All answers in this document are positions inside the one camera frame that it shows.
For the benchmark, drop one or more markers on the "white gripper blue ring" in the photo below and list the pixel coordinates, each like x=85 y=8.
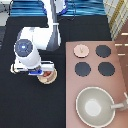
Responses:
x=38 y=70

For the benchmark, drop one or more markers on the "pink pot with food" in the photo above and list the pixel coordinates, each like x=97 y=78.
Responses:
x=45 y=75

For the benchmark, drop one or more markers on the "cream plate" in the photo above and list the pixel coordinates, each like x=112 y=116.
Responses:
x=50 y=78

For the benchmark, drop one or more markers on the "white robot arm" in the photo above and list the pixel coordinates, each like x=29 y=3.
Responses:
x=32 y=39

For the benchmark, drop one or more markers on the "black burner bottom left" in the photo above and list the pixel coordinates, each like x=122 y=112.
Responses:
x=82 y=69

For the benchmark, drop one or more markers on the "black burner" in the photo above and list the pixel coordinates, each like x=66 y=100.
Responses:
x=82 y=69
x=103 y=51
x=106 y=69

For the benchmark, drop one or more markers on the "pink stove top board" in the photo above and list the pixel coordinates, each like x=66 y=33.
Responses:
x=114 y=84

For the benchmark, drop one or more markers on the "black table mat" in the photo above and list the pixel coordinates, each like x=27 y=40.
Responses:
x=24 y=101

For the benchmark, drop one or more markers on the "black burner top right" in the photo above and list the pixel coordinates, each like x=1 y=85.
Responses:
x=103 y=51

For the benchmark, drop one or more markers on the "black burner bottom right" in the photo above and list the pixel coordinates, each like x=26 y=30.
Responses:
x=106 y=69

